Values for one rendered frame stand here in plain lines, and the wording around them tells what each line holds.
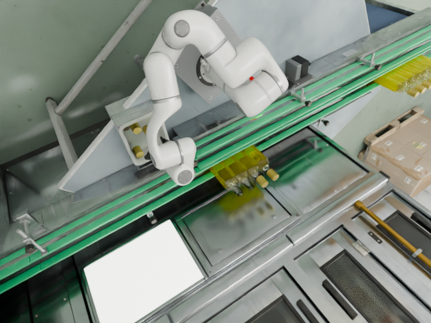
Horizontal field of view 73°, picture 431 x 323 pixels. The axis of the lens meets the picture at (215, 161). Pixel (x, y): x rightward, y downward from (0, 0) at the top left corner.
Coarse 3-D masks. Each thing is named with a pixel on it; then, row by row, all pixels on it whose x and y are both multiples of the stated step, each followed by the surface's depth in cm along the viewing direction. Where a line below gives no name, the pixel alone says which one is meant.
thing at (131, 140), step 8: (152, 112) 111; (136, 120) 110; (144, 120) 120; (120, 128) 108; (160, 128) 122; (128, 136) 121; (136, 136) 123; (144, 136) 125; (160, 136) 129; (128, 144) 119; (136, 144) 125; (144, 144) 128; (160, 144) 130; (128, 152) 117; (144, 152) 127; (136, 160) 124; (144, 160) 125
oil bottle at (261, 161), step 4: (248, 148) 136; (252, 148) 136; (256, 148) 135; (244, 152) 136; (248, 152) 134; (252, 152) 134; (256, 152) 134; (260, 152) 134; (252, 156) 132; (256, 156) 132; (260, 156) 132; (264, 156) 131; (256, 160) 130; (260, 160) 130; (264, 160) 130; (268, 160) 130; (260, 164) 129; (264, 164) 129; (268, 164) 130; (260, 168) 130
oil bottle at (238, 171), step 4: (232, 156) 134; (224, 160) 133; (228, 160) 133; (232, 160) 132; (236, 160) 132; (224, 164) 132; (228, 164) 131; (232, 164) 131; (236, 164) 131; (240, 164) 131; (228, 168) 130; (232, 168) 129; (236, 168) 129; (240, 168) 129; (232, 172) 128; (236, 172) 128; (240, 172) 127; (244, 172) 127; (236, 176) 127; (240, 176) 126; (244, 176) 126; (240, 180) 126; (240, 184) 129
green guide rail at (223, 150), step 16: (416, 48) 170; (384, 64) 163; (352, 80) 157; (320, 96) 151; (336, 96) 149; (288, 112) 145; (304, 112) 143; (256, 128) 140; (272, 128) 138; (224, 144) 135; (240, 144) 134; (208, 160) 129
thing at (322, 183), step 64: (192, 192) 146; (320, 192) 138; (384, 192) 133; (256, 256) 118; (320, 256) 119; (384, 256) 114; (0, 320) 114; (64, 320) 112; (192, 320) 107; (256, 320) 106; (320, 320) 104; (384, 320) 102
